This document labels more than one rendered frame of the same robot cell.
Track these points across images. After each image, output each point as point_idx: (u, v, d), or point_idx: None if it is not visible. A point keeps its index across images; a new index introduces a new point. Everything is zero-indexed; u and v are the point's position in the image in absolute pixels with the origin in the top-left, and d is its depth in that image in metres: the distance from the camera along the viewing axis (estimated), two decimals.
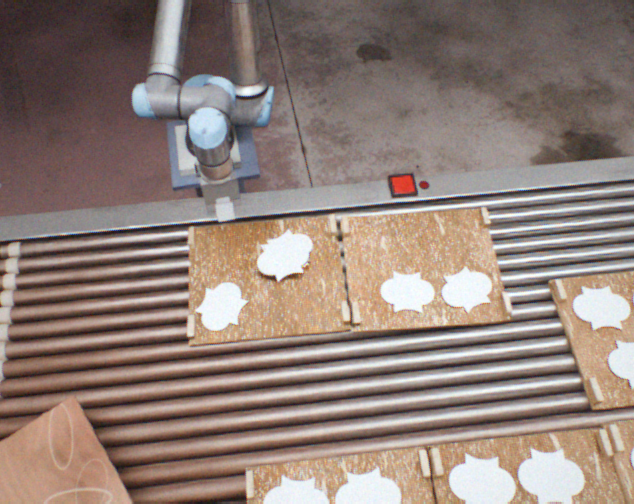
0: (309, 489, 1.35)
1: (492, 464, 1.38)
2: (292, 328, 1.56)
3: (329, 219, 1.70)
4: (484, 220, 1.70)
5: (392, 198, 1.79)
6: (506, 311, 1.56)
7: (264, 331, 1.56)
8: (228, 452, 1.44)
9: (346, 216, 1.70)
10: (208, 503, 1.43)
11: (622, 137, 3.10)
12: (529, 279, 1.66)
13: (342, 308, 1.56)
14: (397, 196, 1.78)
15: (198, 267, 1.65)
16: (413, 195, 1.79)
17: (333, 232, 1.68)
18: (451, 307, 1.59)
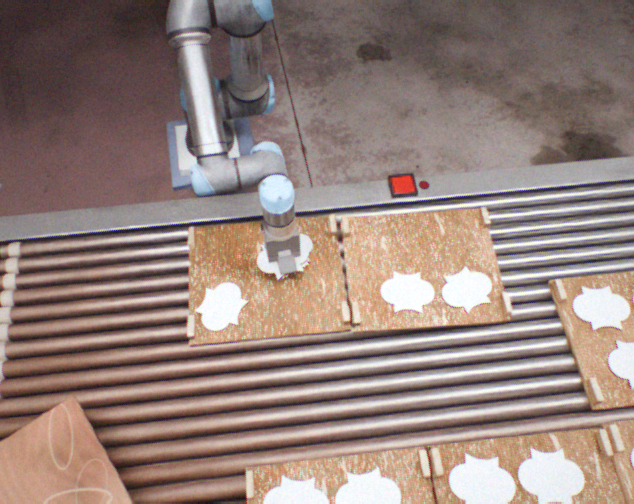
0: (309, 489, 1.35)
1: (492, 464, 1.38)
2: (292, 328, 1.56)
3: (329, 219, 1.70)
4: (484, 220, 1.70)
5: (392, 198, 1.79)
6: (506, 311, 1.56)
7: (264, 331, 1.56)
8: (228, 452, 1.44)
9: (346, 216, 1.70)
10: (208, 503, 1.43)
11: (622, 137, 3.10)
12: (529, 279, 1.66)
13: (342, 308, 1.56)
14: (397, 196, 1.78)
15: (198, 267, 1.65)
16: (413, 195, 1.79)
17: (333, 232, 1.68)
18: (451, 307, 1.59)
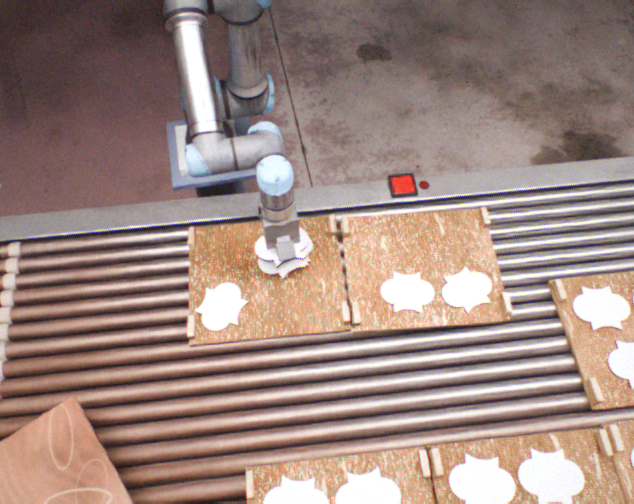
0: (309, 489, 1.35)
1: (492, 464, 1.38)
2: (292, 328, 1.56)
3: (329, 219, 1.70)
4: (484, 220, 1.70)
5: (392, 198, 1.79)
6: (506, 311, 1.56)
7: (264, 331, 1.56)
8: (228, 452, 1.44)
9: (346, 216, 1.70)
10: (208, 503, 1.43)
11: (622, 137, 3.10)
12: (529, 279, 1.66)
13: (342, 308, 1.56)
14: (397, 196, 1.78)
15: (198, 267, 1.65)
16: (413, 195, 1.79)
17: (333, 232, 1.68)
18: (451, 307, 1.59)
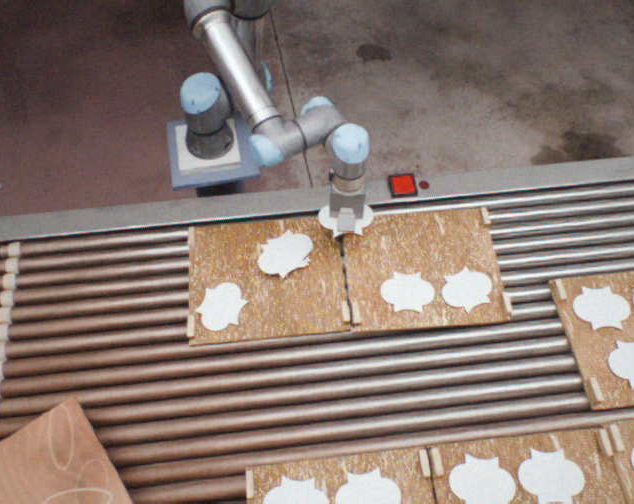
0: (309, 489, 1.35)
1: (492, 464, 1.38)
2: (292, 328, 1.56)
3: None
4: (484, 220, 1.70)
5: (392, 198, 1.79)
6: (506, 311, 1.56)
7: (264, 331, 1.56)
8: (228, 452, 1.44)
9: None
10: (208, 503, 1.43)
11: (622, 137, 3.10)
12: (529, 279, 1.66)
13: (342, 308, 1.56)
14: (397, 196, 1.78)
15: (198, 267, 1.65)
16: (413, 195, 1.79)
17: (333, 232, 1.68)
18: (451, 307, 1.59)
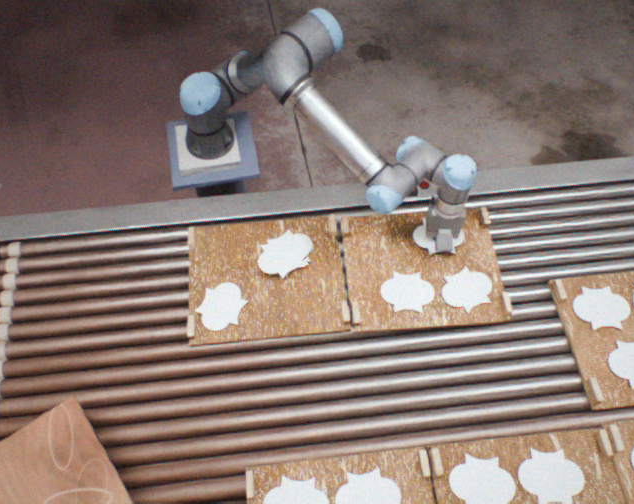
0: (309, 489, 1.35)
1: (492, 464, 1.38)
2: (292, 328, 1.56)
3: (329, 219, 1.70)
4: (484, 220, 1.70)
5: None
6: (506, 311, 1.56)
7: (264, 331, 1.56)
8: (228, 452, 1.44)
9: (346, 216, 1.70)
10: (208, 503, 1.43)
11: (622, 137, 3.10)
12: (529, 279, 1.66)
13: (342, 308, 1.56)
14: None
15: (198, 267, 1.65)
16: (413, 195, 1.79)
17: (333, 232, 1.68)
18: (451, 307, 1.59)
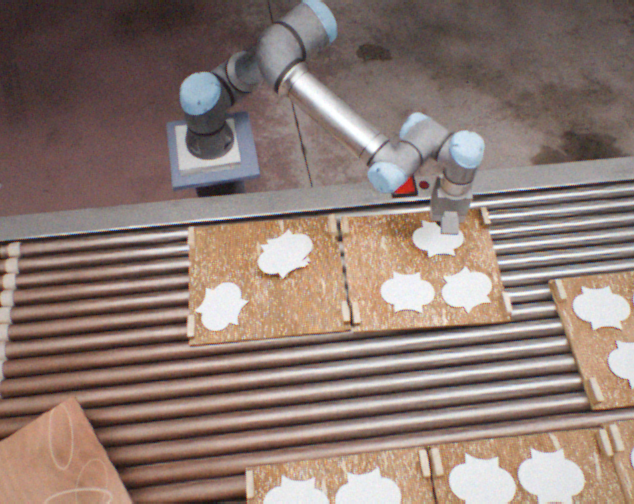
0: (309, 489, 1.35)
1: (492, 464, 1.38)
2: (292, 328, 1.56)
3: (329, 219, 1.70)
4: (484, 220, 1.70)
5: (392, 198, 1.79)
6: (506, 311, 1.56)
7: (264, 331, 1.56)
8: (228, 452, 1.44)
9: (346, 216, 1.70)
10: (208, 503, 1.43)
11: (622, 137, 3.10)
12: (529, 279, 1.66)
13: (342, 308, 1.56)
14: (397, 196, 1.78)
15: (198, 267, 1.65)
16: (413, 195, 1.79)
17: (333, 232, 1.68)
18: (451, 307, 1.59)
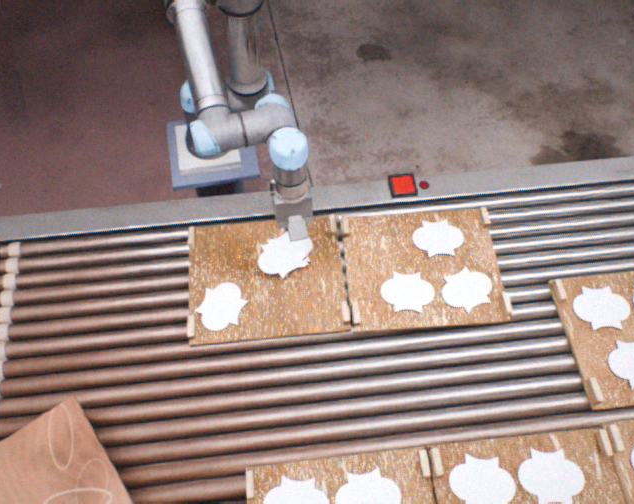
0: (309, 489, 1.35)
1: (492, 464, 1.38)
2: (292, 328, 1.56)
3: (329, 219, 1.70)
4: (484, 220, 1.70)
5: (392, 198, 1.79)
6: (506, 311, 1.56)
7: (264, 331, 1.56)
8: (228, 452, 1.44)
9: (346, 216, 1.70)
10: (208, 503, 1.43)
11: (622, 137, 3.10)
12: (529, 279, 1.66)
13: (342, 308, 1.56)
14: (397, 196, 1.78)
15: (198, 267, 1.65)
16: (413, 195, 1.79)
17: (333, 232, 1.68)
18: (451, 307, 1.59)
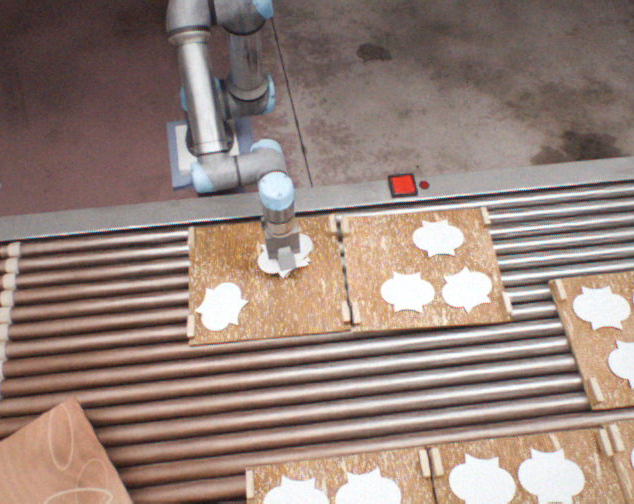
0: (309, 489, 1.35)
1: (492, 464, 1.38)
2: (292, 328, 1.56)
3: (329, 219, 1.70)
4: (484, 220, 1.70)
5: (392, 198, 1.79)
6: (506, 311, 1.56)
7: (264, 331, 1.56)
8: (228, 452, 1.44)
9: (346, 216, 1.70)
10: (208, 503, 1.43)
11: (622, 137, 3.10)
12: (529, 279, 1.66)
13: (342, 308, 1.56)
14: (397, 196, 1.78)
15: (198, 267, 1.65)
16: (413, 195, 1.79)
17: (333, 232, 1.68)
18: (451, 307, 1.59)
